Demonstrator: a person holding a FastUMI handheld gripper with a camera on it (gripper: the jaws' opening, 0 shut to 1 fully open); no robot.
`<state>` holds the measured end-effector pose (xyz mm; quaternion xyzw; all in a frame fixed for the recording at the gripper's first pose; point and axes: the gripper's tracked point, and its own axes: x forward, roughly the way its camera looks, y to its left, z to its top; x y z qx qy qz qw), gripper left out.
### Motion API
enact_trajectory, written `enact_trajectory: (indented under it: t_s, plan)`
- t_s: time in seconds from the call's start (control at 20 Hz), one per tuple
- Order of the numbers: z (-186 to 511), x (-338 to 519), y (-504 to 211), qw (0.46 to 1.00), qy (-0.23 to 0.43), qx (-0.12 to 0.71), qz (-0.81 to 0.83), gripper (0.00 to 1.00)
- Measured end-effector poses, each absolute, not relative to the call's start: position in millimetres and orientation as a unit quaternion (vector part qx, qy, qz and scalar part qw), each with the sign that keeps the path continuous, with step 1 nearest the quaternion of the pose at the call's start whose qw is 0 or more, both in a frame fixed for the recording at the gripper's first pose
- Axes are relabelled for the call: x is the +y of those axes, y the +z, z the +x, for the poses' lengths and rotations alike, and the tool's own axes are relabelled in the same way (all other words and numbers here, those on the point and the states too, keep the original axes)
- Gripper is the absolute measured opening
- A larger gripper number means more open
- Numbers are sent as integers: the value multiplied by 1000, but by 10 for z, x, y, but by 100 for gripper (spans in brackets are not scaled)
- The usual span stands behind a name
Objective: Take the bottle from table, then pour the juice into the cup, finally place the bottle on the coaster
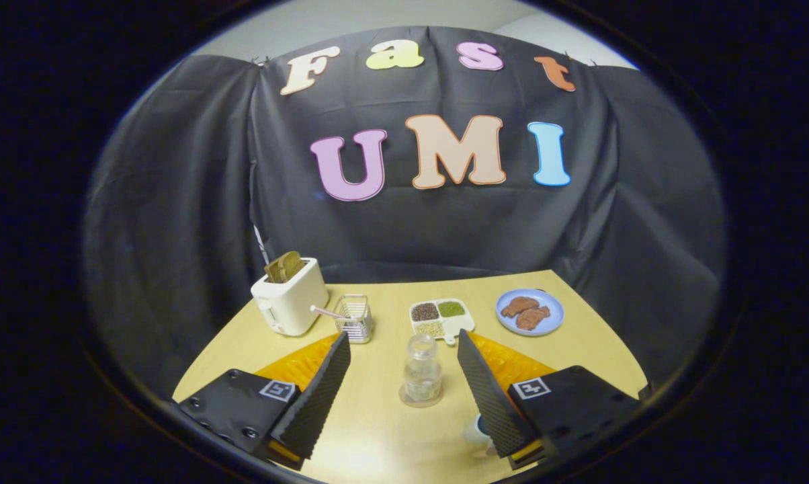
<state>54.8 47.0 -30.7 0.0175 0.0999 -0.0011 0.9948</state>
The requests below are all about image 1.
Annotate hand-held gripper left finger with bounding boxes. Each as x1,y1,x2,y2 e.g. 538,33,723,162
175,331,352,471

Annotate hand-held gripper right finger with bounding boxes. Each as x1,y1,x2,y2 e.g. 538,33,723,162
456,329,651,471

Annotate white cup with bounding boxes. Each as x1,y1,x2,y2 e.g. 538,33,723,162
463,413,497,458

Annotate round brown coaster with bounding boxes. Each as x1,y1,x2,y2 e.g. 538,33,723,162
398,383,445,409

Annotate clear glass juice bottle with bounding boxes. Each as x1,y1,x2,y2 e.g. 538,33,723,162
403,333,443,404

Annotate wooden table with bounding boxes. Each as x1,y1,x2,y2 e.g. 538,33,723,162
172,270,650,484

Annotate brown meat piece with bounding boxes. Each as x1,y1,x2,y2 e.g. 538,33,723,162
515,306,552,331
501,296,541,319

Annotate white divided grain tray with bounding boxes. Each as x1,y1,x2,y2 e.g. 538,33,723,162
409,298,476,347

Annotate white toaster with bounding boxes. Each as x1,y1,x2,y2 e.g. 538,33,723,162
251,258,330,337

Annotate blue plate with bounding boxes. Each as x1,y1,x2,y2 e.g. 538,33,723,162
495,288,566,337

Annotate brown toast slices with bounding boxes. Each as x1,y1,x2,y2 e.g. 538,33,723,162
264,251,308,284

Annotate black backdrop cloth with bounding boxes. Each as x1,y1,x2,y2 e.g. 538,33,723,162
82,26,727,404

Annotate wire mesh basket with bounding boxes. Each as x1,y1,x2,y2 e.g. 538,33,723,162
334,294,374,345

